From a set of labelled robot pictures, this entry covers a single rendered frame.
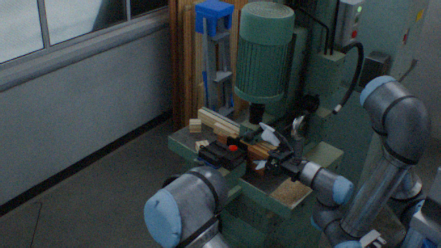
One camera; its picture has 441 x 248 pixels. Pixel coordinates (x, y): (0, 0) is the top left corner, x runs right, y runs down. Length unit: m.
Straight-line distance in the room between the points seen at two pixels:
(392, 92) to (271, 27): 0.44
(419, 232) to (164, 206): 0.58
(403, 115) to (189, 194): 0.55
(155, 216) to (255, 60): 0.69
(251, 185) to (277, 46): 0.49
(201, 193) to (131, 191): 1.93
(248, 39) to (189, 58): 1.61
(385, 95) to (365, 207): 0.30
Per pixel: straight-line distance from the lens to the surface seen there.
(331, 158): 1.96
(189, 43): 2.99
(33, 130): 2.72
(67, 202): 2.89
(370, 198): 1.22
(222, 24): 2.56
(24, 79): 2.54
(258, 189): 1.57
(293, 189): 1.55
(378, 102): 1.20
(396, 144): 1.15
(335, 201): 1.33
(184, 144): 1.76
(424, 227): 1.08
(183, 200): 0.97
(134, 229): 2.67
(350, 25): 1.66
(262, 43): 1.43
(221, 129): 1.79
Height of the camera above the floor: 1.93
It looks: 33 degrees down
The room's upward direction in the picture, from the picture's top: 4 degrees clockwise
